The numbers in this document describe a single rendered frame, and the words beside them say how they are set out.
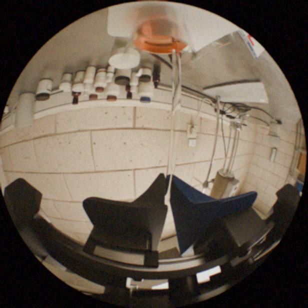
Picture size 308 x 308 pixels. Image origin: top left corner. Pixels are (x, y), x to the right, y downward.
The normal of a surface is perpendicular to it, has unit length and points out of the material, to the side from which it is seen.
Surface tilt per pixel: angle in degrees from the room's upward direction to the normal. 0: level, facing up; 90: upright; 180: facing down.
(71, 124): 90
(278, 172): 90
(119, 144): 90
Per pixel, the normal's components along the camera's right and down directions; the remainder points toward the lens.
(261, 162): -0.94, 0.05
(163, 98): 0.33, 0.29
